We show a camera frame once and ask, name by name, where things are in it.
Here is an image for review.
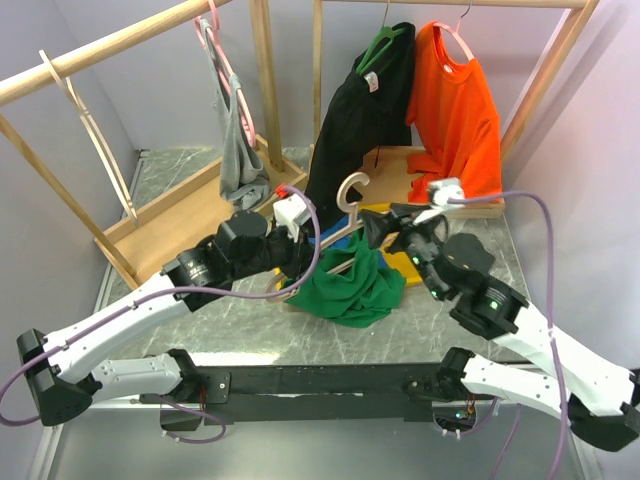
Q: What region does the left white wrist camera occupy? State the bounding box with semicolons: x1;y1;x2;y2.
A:
273;184;311;242

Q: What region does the black t-shirt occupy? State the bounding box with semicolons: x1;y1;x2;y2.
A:
305;22;416;231

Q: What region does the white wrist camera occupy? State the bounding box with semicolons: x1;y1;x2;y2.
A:
273;184;311;242
413;178;465;225

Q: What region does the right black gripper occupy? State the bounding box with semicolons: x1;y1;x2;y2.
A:
359;201;449;301

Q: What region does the green tank top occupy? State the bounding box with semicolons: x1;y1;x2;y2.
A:
286;230;406;328

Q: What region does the left wooden clothes rack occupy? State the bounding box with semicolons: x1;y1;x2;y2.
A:
1;1;308;288

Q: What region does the pink hanger rack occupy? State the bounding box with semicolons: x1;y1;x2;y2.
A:
434;0;475;61
193;0;257;147

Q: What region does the orange t-shirt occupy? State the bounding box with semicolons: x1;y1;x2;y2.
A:
405;22;502;203

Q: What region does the pink hanger left rack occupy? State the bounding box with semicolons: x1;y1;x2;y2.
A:
193;0;257;147

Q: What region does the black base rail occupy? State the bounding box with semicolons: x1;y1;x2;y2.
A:
138;360;506;432

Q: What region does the grey tank top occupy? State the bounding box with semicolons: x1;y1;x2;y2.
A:
197;17;274;211

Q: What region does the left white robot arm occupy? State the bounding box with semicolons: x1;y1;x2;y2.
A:
17;209;319;426

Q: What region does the right wooden clothes rack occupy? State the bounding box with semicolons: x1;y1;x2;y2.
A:
313;0;599;205

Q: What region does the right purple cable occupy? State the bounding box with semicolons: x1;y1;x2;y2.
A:
447;190;571;480

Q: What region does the pink hanger right rack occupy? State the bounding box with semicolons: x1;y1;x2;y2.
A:
434;0;475;61

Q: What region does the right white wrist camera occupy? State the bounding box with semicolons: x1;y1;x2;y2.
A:
413;178;465;225

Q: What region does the blue garment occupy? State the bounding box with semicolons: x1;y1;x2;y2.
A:
321;217;388;268

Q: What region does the green hanger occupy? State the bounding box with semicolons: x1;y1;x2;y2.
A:
355;1;406;76

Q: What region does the wooden clothes rack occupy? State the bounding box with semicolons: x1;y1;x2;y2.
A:
1;1;308;288
313;0;599;205

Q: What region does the wooden hanger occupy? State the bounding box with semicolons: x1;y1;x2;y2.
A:
267;172;370;303
39;50;139;226

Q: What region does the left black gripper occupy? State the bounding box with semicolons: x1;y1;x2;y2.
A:
231;216;324;281

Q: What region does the yellow plastic tray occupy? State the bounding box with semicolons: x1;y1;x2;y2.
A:
269;202;421;290

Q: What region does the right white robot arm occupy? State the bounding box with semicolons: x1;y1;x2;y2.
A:
361;204;639;452

